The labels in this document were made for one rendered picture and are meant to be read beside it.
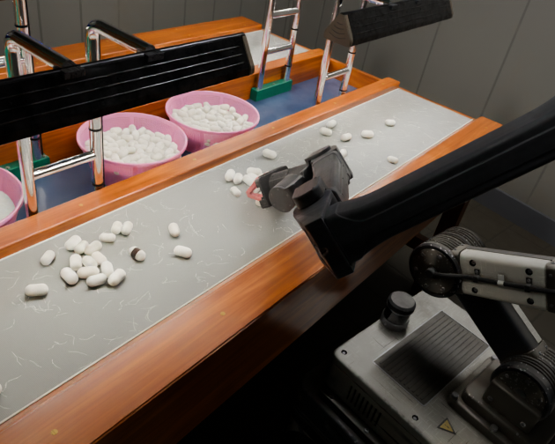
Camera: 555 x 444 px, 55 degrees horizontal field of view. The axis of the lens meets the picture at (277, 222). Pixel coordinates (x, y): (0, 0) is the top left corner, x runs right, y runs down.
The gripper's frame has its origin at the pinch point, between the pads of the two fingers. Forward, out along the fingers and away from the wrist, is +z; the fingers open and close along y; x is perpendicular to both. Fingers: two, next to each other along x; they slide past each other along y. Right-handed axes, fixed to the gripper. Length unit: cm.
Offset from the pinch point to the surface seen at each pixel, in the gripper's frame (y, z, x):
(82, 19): -77, 143, -93
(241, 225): 8.7, -2.9, 5.1
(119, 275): 38.8, -1.2, 2.3
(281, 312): 21.4, -18.1, 19.8
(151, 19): -115, 139, -88
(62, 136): 16, 38, -29
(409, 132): -70, -6, 5
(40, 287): 50, 4, -1
